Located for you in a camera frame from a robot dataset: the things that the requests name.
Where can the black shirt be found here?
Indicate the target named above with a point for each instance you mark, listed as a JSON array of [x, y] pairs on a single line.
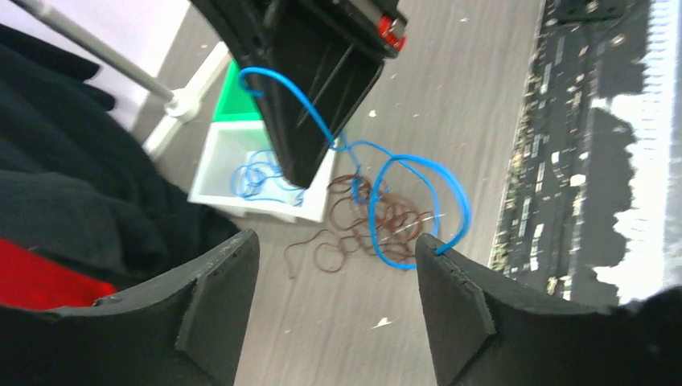
[[78, 189]]

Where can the white clothes rack stand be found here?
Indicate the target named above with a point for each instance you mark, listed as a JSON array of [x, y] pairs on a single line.
[[131, 39]]

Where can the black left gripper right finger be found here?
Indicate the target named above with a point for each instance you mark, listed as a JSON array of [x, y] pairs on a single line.
[[487, 329]]

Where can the white plastic bin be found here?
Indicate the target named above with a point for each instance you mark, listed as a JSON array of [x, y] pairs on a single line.
[[239, 174]]

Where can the green plastic bin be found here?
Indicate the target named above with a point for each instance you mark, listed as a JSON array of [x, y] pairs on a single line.
[[234, 103]]

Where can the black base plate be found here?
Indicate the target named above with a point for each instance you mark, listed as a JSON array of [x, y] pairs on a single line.
[[592, 211]]

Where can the red shirt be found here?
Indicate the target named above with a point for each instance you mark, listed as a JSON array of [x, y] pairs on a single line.
[[32, 282]]

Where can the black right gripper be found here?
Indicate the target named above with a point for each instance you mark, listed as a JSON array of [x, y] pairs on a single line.
[[333, 51]]

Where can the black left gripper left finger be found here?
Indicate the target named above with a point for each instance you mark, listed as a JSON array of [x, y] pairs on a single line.
[[183, 327]]

